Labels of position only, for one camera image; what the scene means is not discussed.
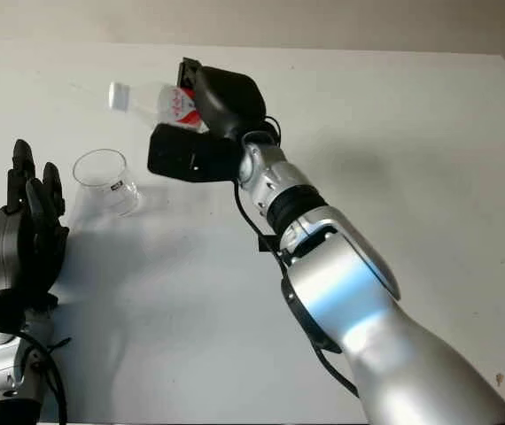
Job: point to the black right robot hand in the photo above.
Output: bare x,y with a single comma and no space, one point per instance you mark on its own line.
230,97

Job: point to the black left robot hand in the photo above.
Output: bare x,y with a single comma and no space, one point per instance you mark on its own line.
17,248

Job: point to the clear plastic water bottle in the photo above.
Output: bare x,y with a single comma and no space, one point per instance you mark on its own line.
155,104

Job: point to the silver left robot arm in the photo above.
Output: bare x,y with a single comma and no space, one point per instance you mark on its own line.
0,376

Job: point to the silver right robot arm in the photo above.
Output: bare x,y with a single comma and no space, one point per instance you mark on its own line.
367,301

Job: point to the clear glass cup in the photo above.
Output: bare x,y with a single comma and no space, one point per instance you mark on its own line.
108,183

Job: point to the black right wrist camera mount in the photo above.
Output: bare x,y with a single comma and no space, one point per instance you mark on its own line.
181,152

